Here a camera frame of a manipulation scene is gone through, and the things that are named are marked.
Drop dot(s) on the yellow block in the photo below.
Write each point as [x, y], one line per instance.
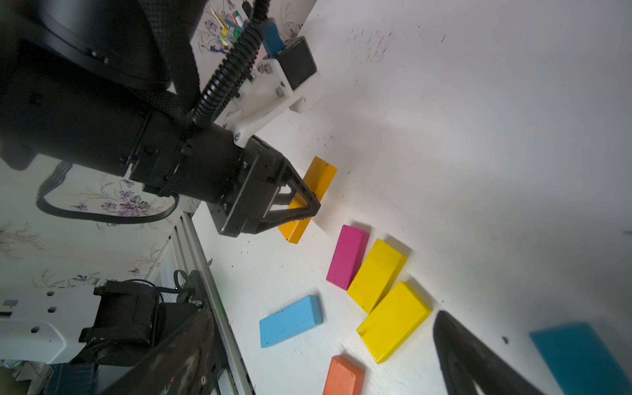
[376, 275]
[393, 321]

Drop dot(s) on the light blue long block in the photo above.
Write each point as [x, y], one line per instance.
[293, 320]

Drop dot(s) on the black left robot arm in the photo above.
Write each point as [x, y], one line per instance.
[114, 86]

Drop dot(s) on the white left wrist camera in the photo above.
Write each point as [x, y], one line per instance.
[289, 80]

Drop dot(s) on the teal long block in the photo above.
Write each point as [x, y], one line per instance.
[580, 361]

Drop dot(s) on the pens in cup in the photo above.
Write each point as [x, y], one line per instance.
[222, 26]

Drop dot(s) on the orange-red block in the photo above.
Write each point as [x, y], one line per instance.
[344, 377]

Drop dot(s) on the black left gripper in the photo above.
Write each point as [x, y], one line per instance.
[264, 192]

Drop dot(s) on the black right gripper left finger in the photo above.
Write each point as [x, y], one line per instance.
[181, 364]

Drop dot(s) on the magenta block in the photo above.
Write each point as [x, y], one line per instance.
[348, 256]

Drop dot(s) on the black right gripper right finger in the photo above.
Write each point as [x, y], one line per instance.
[468, 366]

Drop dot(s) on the aluminium front rail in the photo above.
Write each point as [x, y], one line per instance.
[227, 373]

